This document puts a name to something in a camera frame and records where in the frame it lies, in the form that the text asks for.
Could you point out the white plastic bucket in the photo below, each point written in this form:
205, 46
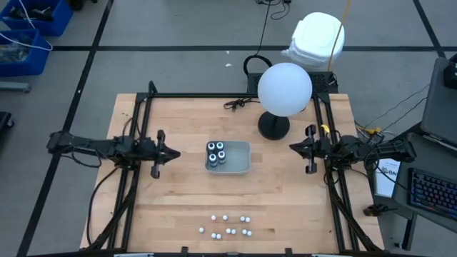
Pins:
314, 35

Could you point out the blue plastic storage bin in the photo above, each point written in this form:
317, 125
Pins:
21, 68
60, 21

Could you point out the large green-capped coloring bottle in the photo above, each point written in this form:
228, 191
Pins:
220, 145

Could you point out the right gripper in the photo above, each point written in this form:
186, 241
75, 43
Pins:
311, 150

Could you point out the dark grey desk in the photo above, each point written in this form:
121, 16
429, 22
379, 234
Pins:
414, 157

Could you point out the large purple-capped coloring bottle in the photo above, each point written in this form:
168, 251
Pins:
221, 155

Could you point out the black floor equipment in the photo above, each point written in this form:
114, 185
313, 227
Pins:
5, 121

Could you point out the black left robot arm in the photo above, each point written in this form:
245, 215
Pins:
89, 146

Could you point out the grey metal floor bar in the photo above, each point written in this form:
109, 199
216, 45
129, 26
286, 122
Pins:
14, 86

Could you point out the black table bracket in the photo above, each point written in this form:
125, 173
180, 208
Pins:
288, 251
184, 251

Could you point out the small black device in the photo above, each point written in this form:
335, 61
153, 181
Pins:
451, 71

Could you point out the white globe table lamp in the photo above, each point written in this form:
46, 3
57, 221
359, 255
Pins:
283, 89

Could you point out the black backlit keyboard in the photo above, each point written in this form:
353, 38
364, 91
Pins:
433, 192

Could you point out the grey plastic bin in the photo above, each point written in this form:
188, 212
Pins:
237, 158

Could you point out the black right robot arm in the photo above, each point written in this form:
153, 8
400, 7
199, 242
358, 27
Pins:
375, 151

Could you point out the black aluminium frame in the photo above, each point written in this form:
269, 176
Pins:
232, 95

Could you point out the large black-capped coloring bottle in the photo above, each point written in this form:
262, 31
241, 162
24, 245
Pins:
211, 146

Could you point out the black table clamp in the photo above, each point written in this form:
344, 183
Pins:
373, 210

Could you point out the grey flat panel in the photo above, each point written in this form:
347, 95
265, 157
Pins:
439, 107

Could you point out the white paper sign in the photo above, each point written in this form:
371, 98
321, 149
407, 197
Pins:
385, 178

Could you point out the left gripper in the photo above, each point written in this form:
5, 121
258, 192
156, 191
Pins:
160, 153

